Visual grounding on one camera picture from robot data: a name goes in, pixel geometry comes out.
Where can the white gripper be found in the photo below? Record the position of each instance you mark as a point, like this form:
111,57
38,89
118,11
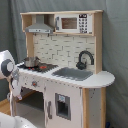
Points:
15,85

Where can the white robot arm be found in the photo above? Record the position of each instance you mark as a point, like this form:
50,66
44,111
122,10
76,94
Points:
9,70

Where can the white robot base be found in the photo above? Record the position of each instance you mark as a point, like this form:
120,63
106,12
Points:
7,121

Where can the wooden toy kitchen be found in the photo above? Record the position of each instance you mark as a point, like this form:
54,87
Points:
87,97

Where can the right red stove knob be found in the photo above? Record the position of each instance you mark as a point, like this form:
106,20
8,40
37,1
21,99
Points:
34,84

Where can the silver cooking pot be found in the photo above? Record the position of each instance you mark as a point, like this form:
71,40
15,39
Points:
31,61

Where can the black stovetop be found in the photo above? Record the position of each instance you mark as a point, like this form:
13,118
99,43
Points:
41,67

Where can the grey ice dispenser panel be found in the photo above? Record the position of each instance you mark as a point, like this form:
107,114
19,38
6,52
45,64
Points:
62,104

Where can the grey sink basin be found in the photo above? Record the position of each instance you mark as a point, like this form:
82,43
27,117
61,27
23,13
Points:
73,74

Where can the grey range hood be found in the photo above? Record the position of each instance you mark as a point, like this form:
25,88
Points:
39,26

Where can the black faucet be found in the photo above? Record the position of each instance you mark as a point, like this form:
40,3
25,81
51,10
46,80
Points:
82,63

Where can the toy microwave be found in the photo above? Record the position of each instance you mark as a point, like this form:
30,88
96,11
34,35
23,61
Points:
74,23

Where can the grey cabinet door handle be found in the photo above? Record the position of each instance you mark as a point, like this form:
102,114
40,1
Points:
49,110

